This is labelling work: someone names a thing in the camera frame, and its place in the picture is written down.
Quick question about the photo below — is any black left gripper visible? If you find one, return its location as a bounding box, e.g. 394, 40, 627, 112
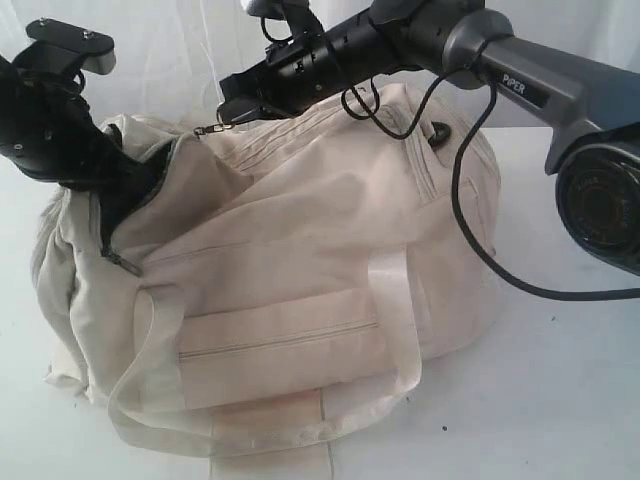
1, 54, 165, 193

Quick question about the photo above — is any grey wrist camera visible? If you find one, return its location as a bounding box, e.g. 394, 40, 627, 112
240, 0, 324, 43
12, 18, 116, 77

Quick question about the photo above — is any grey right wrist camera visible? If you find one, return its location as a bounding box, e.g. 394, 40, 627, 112
240, 0, 324, 43

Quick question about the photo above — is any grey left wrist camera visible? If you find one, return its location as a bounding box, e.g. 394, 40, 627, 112
12, 18, 116, 77

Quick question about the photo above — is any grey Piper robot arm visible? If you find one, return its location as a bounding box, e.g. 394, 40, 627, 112
1, 1, 639, 273

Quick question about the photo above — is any cream canvas duffel bag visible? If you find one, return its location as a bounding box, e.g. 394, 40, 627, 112
31, 84, 497, 479

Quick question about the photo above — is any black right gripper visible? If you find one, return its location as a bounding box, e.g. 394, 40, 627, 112
217, 19, 361, 126

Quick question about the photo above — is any black plastic strap ring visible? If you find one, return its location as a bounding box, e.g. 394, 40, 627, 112
428, 120, 451, 151

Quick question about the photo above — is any brass key ring zipper pull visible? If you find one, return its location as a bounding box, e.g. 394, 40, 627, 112
193, 122, 235, 138

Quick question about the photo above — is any metal zipper slider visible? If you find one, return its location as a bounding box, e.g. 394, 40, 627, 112
101, 246, 142, 277

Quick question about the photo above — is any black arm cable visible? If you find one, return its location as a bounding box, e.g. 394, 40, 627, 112
259, 14, 640, 301

